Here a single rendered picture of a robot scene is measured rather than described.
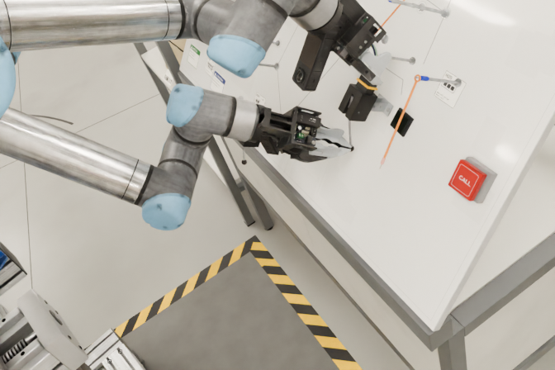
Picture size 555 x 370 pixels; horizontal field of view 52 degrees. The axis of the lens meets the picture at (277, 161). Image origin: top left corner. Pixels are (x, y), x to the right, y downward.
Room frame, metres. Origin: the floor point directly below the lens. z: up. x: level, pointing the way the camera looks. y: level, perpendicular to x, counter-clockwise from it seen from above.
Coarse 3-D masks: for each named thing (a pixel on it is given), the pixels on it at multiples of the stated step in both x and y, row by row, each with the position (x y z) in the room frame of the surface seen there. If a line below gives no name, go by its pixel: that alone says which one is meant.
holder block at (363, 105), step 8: (352, 88) 0.81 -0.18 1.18; (344, 96) 0.82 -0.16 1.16; (360, 96) 0.79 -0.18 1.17; (368, 96) 0.79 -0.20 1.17; (376, 96) 0.79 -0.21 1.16; (344, 104) 0.81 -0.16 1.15; (352, 104) 0.80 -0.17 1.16; (360, 104) 0.78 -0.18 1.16; (368, 104) 0.79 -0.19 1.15; (344, 112) 0.81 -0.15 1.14; (352, 112) 0.79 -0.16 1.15; (360, 112) 0.79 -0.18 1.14; (368, 112) 0.79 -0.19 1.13; (352, 120) 0.78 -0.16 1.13; (360, 120) 0.79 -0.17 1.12
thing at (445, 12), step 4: (392, 0) 0.77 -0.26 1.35; (396, 0) 0.79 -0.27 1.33; (400, 0) 0.79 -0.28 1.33; (404, 4) 0.77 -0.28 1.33; (408, 4) 0.78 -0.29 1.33; (412, 4) 0.79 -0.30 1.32; (416, 4) 0.79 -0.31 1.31; (420, 8) 0.79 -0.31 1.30; (424, 8) 0.79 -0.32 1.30; (428, 8) 0.80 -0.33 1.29; (432, 8) 0.80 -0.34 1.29; (444, 8) 0.82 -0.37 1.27; (436, 12) 0.80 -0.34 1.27; (440, 12) 0.80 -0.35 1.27; (444, 12) 0.81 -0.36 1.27; (448, 12) 0.80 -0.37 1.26; (444, 16) 0.81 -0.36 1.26
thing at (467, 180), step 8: (464, 160) 0.60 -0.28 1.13; (456, 168) 0.60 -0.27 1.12; (464, 168) 0.58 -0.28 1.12; (472, 168) 0.57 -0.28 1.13; (456, 176) 0.59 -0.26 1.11; (464, 176) 0.58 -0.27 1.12; (472, 176) 0.57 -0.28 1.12; (480, 176) 0.56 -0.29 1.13; (448, 184) 0.59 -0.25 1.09; (456, 184) 0.58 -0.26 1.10; (464, 184) 0.57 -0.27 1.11; (472, 184) 0.56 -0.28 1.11; (480, 184) 0.55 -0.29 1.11; (464, 192) 0.56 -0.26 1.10; (472, 192) 0.55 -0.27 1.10; (472, 200) 0.55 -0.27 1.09
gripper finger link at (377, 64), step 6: (366, 54) 0.78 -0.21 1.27; (384, 54) 0.78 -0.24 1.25; (390, 54) 0.78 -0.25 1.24; (366, 60) 0.78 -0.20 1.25; (372, 60) 0.78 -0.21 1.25; (378, 60) 0.78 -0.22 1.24; (384, 60) 0.78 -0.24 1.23; (390, 60) 0.78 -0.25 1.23; (372, 66) 0.78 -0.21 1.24; (378, 66) 0.78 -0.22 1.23; (384, 66) 0.78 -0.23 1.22; (378, 72) 0.78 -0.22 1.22; (366, 78) 0.79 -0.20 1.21; (378, 78) 0.77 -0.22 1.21; (372, 84) 0.79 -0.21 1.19; (378, 84) 0.78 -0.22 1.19
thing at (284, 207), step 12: (228, 144) 1.55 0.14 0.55; (240, 156) 1.45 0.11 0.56; (240, 168) 1.53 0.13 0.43; (252, 168) 1.37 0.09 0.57; (252, 180) 1.44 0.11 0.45; (264, 180) 1.28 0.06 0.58; (264, 192) 1.34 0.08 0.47; (276, 192) 1.21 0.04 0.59; (276, 204) 1.26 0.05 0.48; (288, 204) 1.13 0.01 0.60; (288, 216) 1.18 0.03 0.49; (300, 216) 1.07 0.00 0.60; (300, 228) 1.11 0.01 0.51; (312, 252) 1.08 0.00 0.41
